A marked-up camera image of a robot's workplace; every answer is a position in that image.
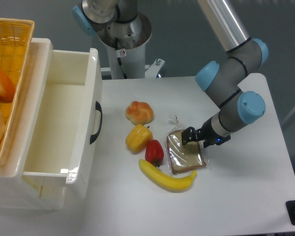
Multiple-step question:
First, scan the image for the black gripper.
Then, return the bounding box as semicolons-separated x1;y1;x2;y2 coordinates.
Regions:
181;118;231;148

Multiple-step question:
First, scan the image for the toast slice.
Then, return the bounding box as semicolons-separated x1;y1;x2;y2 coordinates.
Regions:
164;116;209;175

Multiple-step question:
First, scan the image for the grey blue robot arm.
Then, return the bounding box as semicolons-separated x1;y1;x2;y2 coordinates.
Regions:
72;0;268;147

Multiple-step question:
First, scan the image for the red bell pepper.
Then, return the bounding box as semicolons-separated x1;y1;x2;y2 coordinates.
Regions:
145;140;164;167

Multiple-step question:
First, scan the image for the yellow banana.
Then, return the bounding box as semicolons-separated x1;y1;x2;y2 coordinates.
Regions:
139;159;197;192

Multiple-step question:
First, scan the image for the yellow bell pepper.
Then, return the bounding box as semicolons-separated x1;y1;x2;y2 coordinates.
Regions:
125;124;153;153

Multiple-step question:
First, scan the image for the orange glazed bread roll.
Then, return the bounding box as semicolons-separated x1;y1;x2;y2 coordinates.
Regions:
125;101;154;125

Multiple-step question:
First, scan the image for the white open drawer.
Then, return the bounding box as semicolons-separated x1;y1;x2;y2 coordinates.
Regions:
24;48;102;199

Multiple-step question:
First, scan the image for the yellow wicker basket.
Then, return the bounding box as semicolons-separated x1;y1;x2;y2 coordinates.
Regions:
0;18;35;166

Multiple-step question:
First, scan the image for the white pedestal base bracket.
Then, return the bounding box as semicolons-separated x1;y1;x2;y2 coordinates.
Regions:
101;58;165;80

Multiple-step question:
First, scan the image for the black drawer handle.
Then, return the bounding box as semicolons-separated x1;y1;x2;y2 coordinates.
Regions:
89;101;103;145

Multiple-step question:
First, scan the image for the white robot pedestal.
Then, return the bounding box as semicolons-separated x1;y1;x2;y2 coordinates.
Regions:
98;12;152;80

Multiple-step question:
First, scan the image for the black cable on pedestal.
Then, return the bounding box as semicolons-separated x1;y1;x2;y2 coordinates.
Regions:
114;36;128;80

